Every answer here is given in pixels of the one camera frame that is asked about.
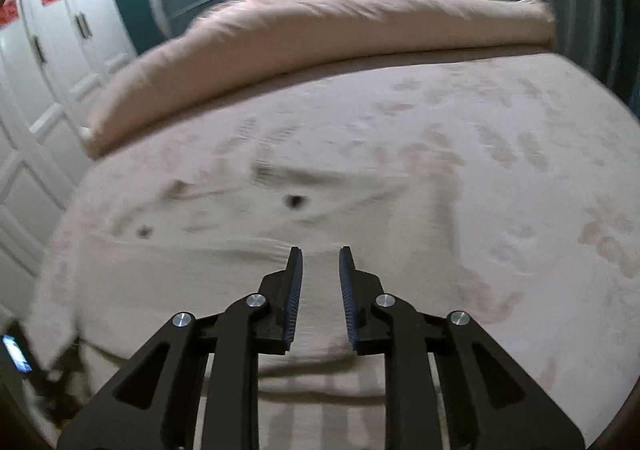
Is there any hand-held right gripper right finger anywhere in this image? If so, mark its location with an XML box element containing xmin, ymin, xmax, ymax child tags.
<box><xmin>338</xmin><ymin>246</ymin><xmax>585</xmax><ymax>450</ymax></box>

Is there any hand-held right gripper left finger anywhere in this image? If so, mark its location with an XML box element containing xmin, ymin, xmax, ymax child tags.
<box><xmin>57</xmin><ymin>246</ymin><xmax>305</xmax><ymax>450</ymax></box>

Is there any cream knit sweater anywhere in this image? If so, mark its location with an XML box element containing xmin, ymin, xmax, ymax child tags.
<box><xmin>25</xmin><ymin>169</ymin><xmax>453</xmax><ymax>450</ymax></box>

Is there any printed bed sheet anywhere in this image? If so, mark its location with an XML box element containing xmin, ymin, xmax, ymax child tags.
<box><xmin>25</xmin><ymin>47</ymin><xmax>640</xmax><ymax>450</ymax></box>

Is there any pink folded duvet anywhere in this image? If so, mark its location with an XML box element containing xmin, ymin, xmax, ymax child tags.
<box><xmin>80</xmin><ymin>0</ymin><xmax>557</xmax><ymax>161</ymax></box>

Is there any device with blue screen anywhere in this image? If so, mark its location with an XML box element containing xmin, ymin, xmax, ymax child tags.
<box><xmin>1</xmin><ymin>334</ymin><xmax>34</xmax><ymax>375</ymax></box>

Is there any white wardrobe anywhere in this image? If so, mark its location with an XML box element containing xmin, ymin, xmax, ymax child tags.
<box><xmin>0</xmin><ymin>0</ymin><xmax>139</xmax><ymax>313</ymax></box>

